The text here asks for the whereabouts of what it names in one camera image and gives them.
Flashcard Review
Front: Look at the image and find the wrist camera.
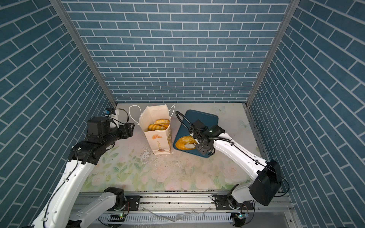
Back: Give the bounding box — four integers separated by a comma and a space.
192, 120, 208, 135
85, 115, 118, 143

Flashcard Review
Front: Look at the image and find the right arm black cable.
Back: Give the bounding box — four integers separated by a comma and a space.
175, 110, 290, 198

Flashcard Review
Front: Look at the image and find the white paper bread bag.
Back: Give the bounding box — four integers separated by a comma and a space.
128, 104, 175, 155

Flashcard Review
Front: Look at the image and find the small ring donut bread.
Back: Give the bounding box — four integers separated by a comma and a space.
154, 119, 170, 125

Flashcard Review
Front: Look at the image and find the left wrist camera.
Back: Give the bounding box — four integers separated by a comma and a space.
85, 115, 118, 143

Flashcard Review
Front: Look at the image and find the dark teal tray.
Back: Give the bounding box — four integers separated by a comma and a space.
173, 109, 219, 158

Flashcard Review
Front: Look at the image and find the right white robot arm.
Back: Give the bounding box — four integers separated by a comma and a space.
191, 125, 283, 208

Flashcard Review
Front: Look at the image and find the large seeded oval loaf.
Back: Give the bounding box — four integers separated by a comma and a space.
175, 136, 197, 151

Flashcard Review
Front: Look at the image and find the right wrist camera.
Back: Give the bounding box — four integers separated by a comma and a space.
192, 120, 208, 135

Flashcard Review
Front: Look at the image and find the striped long bread roll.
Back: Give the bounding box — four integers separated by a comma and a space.
148, 124, 169, 131

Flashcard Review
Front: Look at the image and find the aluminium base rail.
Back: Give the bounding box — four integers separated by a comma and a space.
49, 191, 303, 228

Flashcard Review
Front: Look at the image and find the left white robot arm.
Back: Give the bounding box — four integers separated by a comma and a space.
30, 117, 135, 228

